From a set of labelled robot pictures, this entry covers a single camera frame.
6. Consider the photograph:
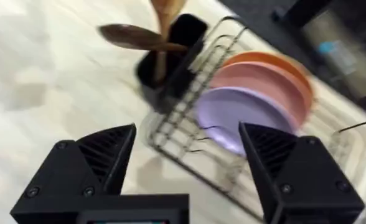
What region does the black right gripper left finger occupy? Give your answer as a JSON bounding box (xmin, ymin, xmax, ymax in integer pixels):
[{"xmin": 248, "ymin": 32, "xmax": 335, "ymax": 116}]
[{"xmin": 9, "ymin": 123, "xmax": 138, "ymax": 222}]

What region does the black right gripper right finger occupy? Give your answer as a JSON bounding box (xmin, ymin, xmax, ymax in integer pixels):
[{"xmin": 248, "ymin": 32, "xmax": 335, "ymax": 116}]
[{"xmin": 238, "ymin": 121, "xmax": 366, "ymax": 224}]

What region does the purple plate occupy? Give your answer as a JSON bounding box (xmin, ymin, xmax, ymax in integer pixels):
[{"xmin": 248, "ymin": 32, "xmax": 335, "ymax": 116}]
[{"xmin": 194, "ymin": 86, "xmax": 297, "ymax": 156}]

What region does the pink plate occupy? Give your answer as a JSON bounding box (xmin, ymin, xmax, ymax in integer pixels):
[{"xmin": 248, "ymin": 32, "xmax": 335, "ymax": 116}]
[{"xmin": 209, "ymin": 61, "xmax": 308, "ymax": 129}]

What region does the orange plate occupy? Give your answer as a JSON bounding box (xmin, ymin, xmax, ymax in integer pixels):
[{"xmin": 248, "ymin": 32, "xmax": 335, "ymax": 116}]
[{"xmin": 222, "ymin": 51, "xmax": 316, "ymax": 110}]

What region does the black cutlery holder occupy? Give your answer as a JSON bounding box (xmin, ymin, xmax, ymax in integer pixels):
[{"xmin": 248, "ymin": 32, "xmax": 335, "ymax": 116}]
[{"xmin": 134, "ymin": 13, "xmax": 209, "ymax": 114}]

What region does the dark wooden spoon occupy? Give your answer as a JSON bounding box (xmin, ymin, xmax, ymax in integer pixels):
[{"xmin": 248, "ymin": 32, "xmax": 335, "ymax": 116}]
[{"xmin": 97, "ymin": 23, "xmax": 189, "ymax": 52}]

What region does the light wooden spoon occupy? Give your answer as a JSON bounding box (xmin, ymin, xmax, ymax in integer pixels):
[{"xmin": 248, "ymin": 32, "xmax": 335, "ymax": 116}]
[{"xmin": 149, "ymin": 0, "xmax": 187, "ymax": 82}]

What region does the black wire dish rack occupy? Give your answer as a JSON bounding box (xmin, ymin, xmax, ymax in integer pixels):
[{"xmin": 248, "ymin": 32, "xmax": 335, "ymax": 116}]
[{"xmin": 146, "ymin": 16, "xmax": 366, "ymax": 222}]

